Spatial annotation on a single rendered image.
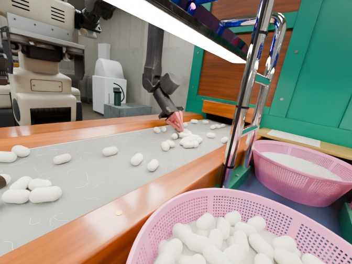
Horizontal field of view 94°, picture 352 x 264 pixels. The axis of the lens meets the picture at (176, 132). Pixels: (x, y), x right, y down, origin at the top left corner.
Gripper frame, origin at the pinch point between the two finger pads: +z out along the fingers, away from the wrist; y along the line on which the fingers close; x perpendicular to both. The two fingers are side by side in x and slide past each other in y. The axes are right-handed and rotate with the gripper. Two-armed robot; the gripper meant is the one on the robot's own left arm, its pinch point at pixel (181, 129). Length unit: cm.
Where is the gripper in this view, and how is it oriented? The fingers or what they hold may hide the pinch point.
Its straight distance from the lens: 64.8
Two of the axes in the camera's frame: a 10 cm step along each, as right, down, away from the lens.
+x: -5.8, 5.4, 6.1
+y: 6.5, -1.4, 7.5
